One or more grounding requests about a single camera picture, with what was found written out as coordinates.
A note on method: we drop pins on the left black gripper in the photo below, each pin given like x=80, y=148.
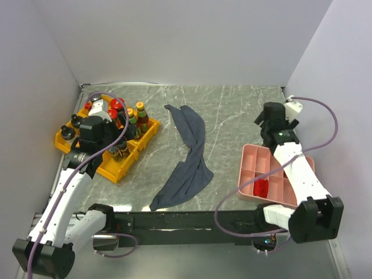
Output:
x=118, y=131

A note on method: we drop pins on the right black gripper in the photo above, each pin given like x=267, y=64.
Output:
x=291, y=125

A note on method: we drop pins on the black cap salt grinder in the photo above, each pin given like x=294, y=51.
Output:
x=76, y=121

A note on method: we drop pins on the red lid sauce jar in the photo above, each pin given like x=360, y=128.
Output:
x=114, y=115
x=117, y=104

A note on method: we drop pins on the small black pepper bottle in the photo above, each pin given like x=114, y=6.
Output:
x=115, y=153
x=123, y=148

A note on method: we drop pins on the red label sauce bottle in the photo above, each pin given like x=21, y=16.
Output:
x=133, y=120

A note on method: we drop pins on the green label sauce bottle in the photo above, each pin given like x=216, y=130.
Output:
x=142, y=117

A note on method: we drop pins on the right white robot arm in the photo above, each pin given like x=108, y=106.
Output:
x=317, y=215

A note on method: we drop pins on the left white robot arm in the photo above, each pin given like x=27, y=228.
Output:
x=51, y=246

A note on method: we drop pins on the yellow compartment bin tray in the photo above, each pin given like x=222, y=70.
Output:
x=109, y=168

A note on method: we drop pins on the pink compartment tray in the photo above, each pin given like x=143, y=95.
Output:
x=255, y=161

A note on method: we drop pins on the red packet in tray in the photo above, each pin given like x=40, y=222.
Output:
x=261, y=188

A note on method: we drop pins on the dark blue cloth towel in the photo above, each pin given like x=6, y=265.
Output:
x=191, y=176

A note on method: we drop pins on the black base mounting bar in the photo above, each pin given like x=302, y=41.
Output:
x=177, y=228

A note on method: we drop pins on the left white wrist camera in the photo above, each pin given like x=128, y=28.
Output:
x=100, y=108

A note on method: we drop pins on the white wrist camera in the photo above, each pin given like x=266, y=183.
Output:
x=292, y=108
x=100, y=108

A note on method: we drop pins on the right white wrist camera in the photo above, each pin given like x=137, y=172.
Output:
x=292, y=108

